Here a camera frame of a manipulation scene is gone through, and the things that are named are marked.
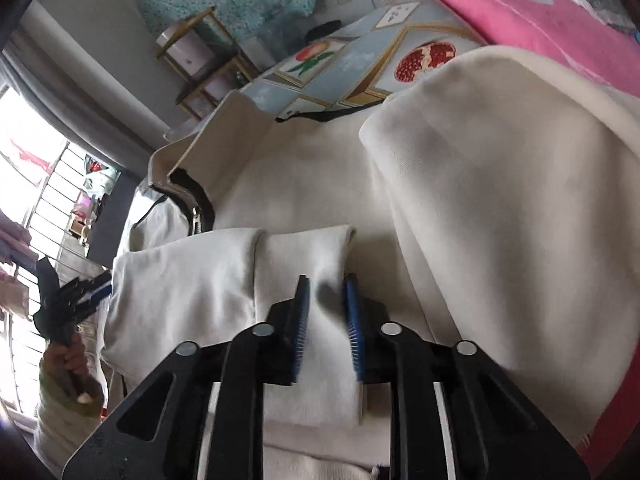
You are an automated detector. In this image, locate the person's left forearm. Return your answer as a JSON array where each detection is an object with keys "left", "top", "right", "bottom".
[{"left": 30, "top": 360, "right": 108, "bottom": 461}]

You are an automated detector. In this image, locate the clear empty water jug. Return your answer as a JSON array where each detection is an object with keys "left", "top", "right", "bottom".
[{"left": 260, "top": 10, "right": 311, "bottom": 57}]

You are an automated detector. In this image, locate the fruit print tablecloth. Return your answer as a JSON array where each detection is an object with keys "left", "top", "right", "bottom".
[{"left": 240, "top": 0, "right": 488, "bottom": 123}]

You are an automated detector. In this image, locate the person's left hand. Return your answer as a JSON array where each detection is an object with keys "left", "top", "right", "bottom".
[{"left": 42, "top": 332, "right": 103, "bottom": 406}]

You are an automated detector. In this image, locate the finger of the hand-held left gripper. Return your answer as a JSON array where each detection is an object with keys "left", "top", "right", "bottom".
[
  {"left": 62, "top": 272, "right": 113, "bottom": 298},
  {"left": 70, "top": 282, "right": 113, "bottom": 323}
]

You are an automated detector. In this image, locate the metal window grille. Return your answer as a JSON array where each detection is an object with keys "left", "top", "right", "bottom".
[{"left": 0, "top": 140, "right": 116, "bottom": 411}]

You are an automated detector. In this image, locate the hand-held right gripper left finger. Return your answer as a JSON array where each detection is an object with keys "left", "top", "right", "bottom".
[{"left": 62, "top": 274, "right": 312, "bottom": 480}]

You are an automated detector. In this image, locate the cream jacket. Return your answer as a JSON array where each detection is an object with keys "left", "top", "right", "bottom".
[{"left": 97, "top": 45, "right": 640, "bottom": 480}]

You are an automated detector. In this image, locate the grey curtain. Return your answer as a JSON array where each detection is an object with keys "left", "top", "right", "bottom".
[{"left": 0, "top": 50, "right": 171, "bottom": 181}]

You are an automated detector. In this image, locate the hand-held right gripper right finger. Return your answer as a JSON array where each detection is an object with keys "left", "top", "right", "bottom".
[{"left": 342, "top": 272, "right": 591, "bottom": 480}]

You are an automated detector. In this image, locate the wooden chair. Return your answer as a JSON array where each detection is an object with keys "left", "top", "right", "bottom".
[{"left": 155, "top": 7, "right": 261, "bottom": 121}]

